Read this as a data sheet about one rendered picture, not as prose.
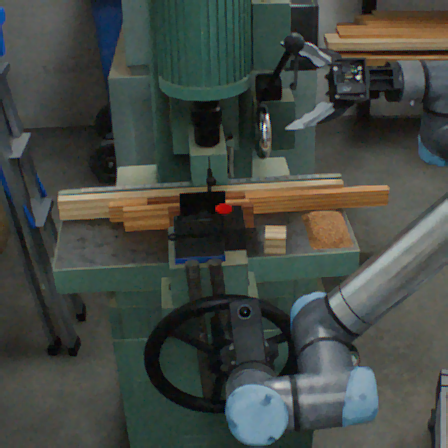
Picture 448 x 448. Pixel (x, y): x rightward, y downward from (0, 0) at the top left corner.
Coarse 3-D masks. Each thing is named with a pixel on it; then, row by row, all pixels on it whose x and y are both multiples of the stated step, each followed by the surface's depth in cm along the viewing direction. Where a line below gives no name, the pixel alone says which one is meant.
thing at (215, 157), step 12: (192, 132) 154; (192, 144) 150; (192, 156) 146; (204, 156) 146; (216, 156) 147; (192, 168) 148; (204, 168) 148; (216, 168) 148; (192, 180) 149; (204, 180) 149
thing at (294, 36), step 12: (288, 36) 121; (300, 36) 121; (288, 48) 121; (300, 48) 121; (288, 60) 132; (276, 72) 143; (264, 84) 157; (276, 84) 157; (264, 96) 158; (276, 96) 158
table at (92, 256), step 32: (64, 224) 158; (96, 224) 157; (256, 224) 156; (288, 224) 156; (64, 256) 148; (96, 256) 148; (128, 256) 148; (160, 256) 147; (256, 256) 147; (288, 256) 147; (320, 256) 147; (352, 256) 148; (64, 288) 147; (96, 288) 147; (128, 288) 148; (160, 288) 148; (256, 288) 143
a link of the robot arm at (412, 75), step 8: (400, 64) 127; (408, 64) 126; (416, 64) 127; (400, 72) 126; (408, 72) 126; (416, 72) 126; (408, 80) 125; (416, 80) 126; (408, 88) 126; (416, 88) 126; (424, 88) 126; (400, 96) 128; (408, 96) 127; (416, 96) 127
